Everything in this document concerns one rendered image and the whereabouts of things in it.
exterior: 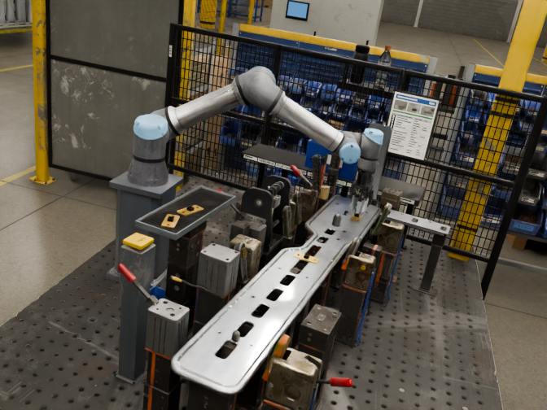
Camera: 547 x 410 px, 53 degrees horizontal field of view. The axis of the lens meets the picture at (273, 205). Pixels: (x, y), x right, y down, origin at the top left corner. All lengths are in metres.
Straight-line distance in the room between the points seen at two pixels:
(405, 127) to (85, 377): 1.77
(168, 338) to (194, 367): 0.12
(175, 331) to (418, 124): 1.68
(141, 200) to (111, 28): 2.47
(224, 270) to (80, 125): 3.21
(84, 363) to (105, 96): 2.92
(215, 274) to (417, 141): 1.42
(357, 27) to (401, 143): 5.98
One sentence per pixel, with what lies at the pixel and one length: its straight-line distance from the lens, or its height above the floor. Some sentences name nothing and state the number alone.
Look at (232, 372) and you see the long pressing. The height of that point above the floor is 1.00.
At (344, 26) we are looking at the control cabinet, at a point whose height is 1.31.
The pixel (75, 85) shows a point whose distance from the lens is 4.58.
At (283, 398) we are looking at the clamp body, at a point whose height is 0.97.
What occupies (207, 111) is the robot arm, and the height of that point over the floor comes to 1.36.
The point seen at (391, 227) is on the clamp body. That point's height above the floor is 1.04.
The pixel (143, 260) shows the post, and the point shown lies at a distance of 1.51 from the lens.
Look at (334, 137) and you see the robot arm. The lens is 1.96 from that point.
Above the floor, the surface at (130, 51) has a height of 1.20.
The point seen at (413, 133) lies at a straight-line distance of 2.70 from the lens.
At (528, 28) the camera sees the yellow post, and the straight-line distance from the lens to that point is 2.65.
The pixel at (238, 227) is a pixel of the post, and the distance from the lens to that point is 1.79.
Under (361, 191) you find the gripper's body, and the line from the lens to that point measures 2.16.
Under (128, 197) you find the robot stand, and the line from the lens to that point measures 2.05.
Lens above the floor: 1.86
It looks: 23 degrees down
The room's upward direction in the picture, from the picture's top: 9 degrees clockwise
